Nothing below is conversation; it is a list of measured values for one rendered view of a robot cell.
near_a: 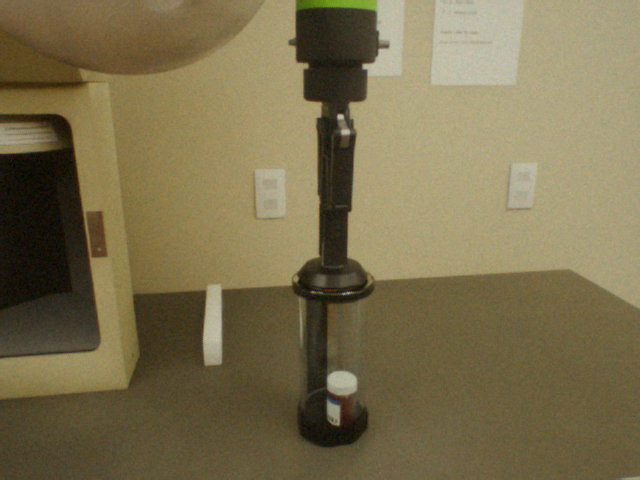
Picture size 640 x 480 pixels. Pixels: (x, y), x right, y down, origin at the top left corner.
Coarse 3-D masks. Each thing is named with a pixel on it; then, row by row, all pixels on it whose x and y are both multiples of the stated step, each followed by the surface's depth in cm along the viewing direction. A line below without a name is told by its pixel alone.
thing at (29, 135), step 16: (0, 128) 71; (16, 128) 72; (32, 128) 73; (48, 128) 75; (64, 128) 78; (0, 144) 71; (16, 144) 72; (32, 144) 73; (48, 144) 74; (64, 144) 77
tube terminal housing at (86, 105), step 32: (0, 96) 68; (32, 96) 68; (64, 96) 69; (96, 96) 72; (96, 128) 72; (96, 160) 72; (96, 192) 73; (96, 288) 77; (128, 288) 86; (128, 320) 85; (96, 352) 80; (128, 352) 84; (0, 384) 79; (32, 384) 80; (64, 384) 81; (96, 384) 82; (128, 384) 83
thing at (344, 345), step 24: (312, 288) 64; (360, 288) 64; (312, 312) 65; (336, 312) 64; (360, 312) 66; (312, 336) 66; (336, 336) 65; (360, 336) 67; (312, 360) 67; (336, 360) 66; (360, 360) 68; (312, 384) 68; (336, 384) 67; (360, 384) 69; (312, 408) 69; (336, 408) 68; (360, 408) 71
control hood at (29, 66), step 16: (0, 32) 59; (0, 48) 61; (16, 48) 61; (0, 64) 63; (16, 64) 63; (32, 64) 63; (48, 64) 63; (64, 64) 64; (0, 80) 65; (16, 80) 65; (32, 80) 65; (48, 80) 65; (64, 80) 66; (80, 80) 66
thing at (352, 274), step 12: (312, 264) 67; (348, 264) 67; (360, 264) 67; (300, 276) 66; (312, 276) 64; (324, 276) 64; (336, 276) 64; (348, 276) 64; (360, 276) 65; (324, 288) 64; (336, 288) 64; (348, 288) 64
